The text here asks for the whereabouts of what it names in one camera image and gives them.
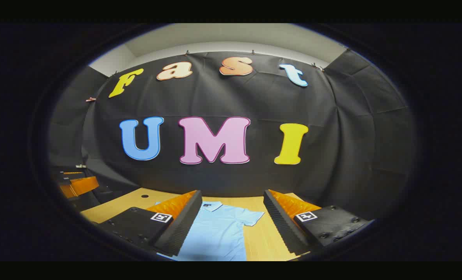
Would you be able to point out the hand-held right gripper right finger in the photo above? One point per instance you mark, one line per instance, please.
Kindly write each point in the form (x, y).
(283, 225)

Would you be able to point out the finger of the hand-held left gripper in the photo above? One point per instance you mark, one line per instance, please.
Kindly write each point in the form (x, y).
(71, 173)
(81, 186)

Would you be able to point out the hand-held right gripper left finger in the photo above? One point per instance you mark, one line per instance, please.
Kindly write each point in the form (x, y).
(180, 229)

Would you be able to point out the light blue T-shirt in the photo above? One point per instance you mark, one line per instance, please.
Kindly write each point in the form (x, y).
(219, 233)

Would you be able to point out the small metal clip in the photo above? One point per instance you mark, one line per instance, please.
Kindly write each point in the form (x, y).
(91, 99)

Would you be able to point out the black backdrop cloth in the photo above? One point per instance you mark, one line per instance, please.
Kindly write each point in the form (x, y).
(254, 101)

